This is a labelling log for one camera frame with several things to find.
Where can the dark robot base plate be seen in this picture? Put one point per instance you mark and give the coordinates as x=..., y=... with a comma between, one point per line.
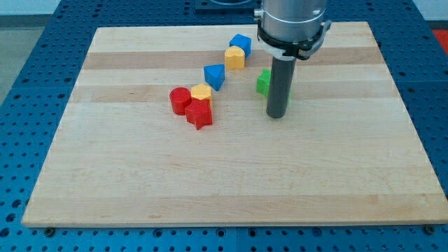
x=208, y=6

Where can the green star block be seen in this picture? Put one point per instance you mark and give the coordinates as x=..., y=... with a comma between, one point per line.
x=263, y=84

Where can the blue triangle block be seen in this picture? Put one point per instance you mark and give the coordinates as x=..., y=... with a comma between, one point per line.
x=214, y=75

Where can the red star block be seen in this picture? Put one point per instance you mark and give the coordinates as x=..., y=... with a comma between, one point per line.
x=199, y=113

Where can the yellow heart block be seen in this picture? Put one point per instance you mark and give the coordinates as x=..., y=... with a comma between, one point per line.
x=234, y=58

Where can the yellow hexagon block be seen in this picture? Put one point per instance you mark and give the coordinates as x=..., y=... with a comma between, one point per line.
x=202, y=92

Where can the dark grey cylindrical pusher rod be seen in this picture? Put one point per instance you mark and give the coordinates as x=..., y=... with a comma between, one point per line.
x=279, y=87

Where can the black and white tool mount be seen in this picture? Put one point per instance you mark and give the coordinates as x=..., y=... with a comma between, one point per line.
x=283, y=50

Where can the blue cube block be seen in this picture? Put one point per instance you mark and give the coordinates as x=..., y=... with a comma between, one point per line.
x=242, y=42

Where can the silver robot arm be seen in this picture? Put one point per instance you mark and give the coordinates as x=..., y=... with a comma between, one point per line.
x=289, y=30

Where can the wooden board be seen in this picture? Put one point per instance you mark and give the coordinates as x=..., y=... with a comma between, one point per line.
x=345, y=153

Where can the red cylinder block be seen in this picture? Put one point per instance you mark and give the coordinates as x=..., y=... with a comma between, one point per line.
x=180, y=98

